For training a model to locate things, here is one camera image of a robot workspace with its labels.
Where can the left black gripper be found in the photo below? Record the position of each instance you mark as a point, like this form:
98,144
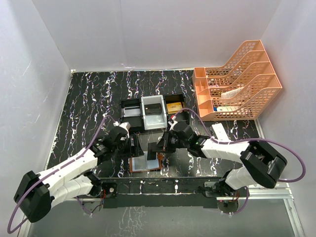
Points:
133,145

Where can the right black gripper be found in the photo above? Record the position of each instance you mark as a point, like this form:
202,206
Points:
165,142

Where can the brown leather card holder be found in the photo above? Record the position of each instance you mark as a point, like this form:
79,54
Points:
141,164

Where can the white plastic bin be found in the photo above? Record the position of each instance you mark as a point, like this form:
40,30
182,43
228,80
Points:
152,122

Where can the black plastic bin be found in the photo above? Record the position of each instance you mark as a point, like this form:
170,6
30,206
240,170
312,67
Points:
136,123

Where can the white phone box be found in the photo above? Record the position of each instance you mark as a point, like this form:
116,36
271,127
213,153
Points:
220,132

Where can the orange mesh file organizer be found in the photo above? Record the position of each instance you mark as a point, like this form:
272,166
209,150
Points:
250,67

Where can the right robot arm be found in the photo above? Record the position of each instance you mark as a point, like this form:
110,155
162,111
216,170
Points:
261,163

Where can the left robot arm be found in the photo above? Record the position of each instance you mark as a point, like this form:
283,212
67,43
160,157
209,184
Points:
39,192

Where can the black credit card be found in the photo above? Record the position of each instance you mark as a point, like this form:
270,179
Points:
153,109

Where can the silver credit card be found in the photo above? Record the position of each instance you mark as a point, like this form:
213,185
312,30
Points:
133,111

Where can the gold credit card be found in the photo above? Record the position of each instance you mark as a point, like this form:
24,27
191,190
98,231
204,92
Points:
175,107

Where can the white blue item in organizer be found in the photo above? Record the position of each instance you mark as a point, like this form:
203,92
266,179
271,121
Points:
225,108

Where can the white paper in organizer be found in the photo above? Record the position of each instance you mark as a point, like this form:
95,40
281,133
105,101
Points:
231,93

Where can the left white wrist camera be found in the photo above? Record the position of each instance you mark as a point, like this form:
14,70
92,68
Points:
124,125

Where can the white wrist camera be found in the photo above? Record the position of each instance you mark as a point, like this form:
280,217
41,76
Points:
172,122
124,125

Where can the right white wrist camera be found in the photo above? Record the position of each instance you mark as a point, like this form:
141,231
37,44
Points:
172,122

